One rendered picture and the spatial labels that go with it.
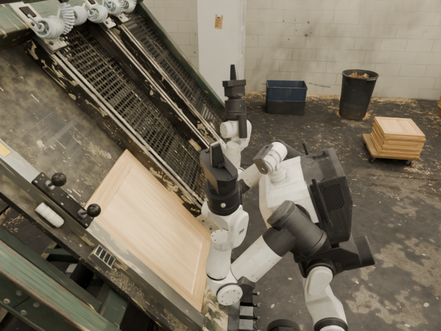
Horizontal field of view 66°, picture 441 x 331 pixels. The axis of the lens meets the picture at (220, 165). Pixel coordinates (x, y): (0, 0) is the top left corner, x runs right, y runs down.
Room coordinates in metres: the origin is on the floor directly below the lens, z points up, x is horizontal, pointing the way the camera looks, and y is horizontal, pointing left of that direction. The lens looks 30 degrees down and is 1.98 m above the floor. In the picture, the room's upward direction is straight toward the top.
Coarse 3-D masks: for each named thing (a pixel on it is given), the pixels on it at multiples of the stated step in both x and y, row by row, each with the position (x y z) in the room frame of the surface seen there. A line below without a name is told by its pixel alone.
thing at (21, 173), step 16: (0, 160) 0.79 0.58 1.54; (16, 160) 0.82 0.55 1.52; (16, 176) 0.79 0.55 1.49; (32, 176) 0.81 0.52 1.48; (32, 192) 0.78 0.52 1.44; (64, 224) 0.78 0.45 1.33; (96, 224) 0.81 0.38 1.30; (96, 240) 0.77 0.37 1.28; (112, 240) 0.80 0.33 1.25; (128, 256) 0.79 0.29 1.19; (128, 272) 0.76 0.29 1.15; (144, 272) 0.78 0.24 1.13; (144, 288) 0.76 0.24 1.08; (160, 288) 0.77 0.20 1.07; (176, 304) 0.76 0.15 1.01; (192, 320) 0.75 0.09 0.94
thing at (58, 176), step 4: (52, 176) 0.74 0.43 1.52; (56, 176) 0.74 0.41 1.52; (60, 176) 0.74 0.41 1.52; (64, 176) 0.75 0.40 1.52; (52, 180) 0.73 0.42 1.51; (56, 180) 0.73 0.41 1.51; (60, 180) 0.73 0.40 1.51; (64, 180) 0.74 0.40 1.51; (44, 184) 0.80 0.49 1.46; (48, 184) 0.80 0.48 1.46; (52, 184) 0.73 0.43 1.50; (56, 184) 0.73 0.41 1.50; (60, 184) 0.73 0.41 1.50; (64, 184) 0.74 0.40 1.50; (48, 188) 0.79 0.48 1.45; (52, 188) 0.80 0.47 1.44
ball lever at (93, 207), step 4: (92, 204) 0.74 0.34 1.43; (96, 204) 0.75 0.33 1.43; (88, 208) 0.73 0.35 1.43; (92, 208) 0.73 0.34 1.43; (96, 208) 0.73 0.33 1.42; (100, 208) 0.74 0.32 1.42; (80, 212) 0.79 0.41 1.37; (84, 212) 0.77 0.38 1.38; (88, 212) 0.73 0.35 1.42; (92, 212) 0.72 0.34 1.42; (96, 212) 0.73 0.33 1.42; (100, 212) 0.74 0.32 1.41; (80, 216) 0.79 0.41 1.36; (84, 216) 0.79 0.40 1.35; (92, 216) 0.72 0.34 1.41; (96, 216) 0.73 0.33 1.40
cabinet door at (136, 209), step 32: (128, 160) 1.21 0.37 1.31; (96, 192) 0.95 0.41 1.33; (128, 192) 1.06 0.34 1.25; (160, 192) 1.19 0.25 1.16; (128, 224) 0.93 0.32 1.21; (160, 224) 1.04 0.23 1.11; (192, 224) 1.18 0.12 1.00; (160, 256) 0.91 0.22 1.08; (192, 256) 1.02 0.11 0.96; (192, 288) 0.88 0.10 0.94
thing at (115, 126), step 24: (72, 24) 1.30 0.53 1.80; (24, 48) 1.29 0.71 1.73; (48, 48) 1.29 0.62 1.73; (48, 72) 1.28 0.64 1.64; (72, 72) 1.32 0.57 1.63; (72, 96) 1.28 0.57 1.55; (96, 96) 1.31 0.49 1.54; (96, 120) 1.27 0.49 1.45; (120, 120) 1.30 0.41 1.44; (120, 144) 1.26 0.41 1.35; (144, 144) 1.29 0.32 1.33; (168, 168) 1.29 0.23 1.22; (192, 192) 1.28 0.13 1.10
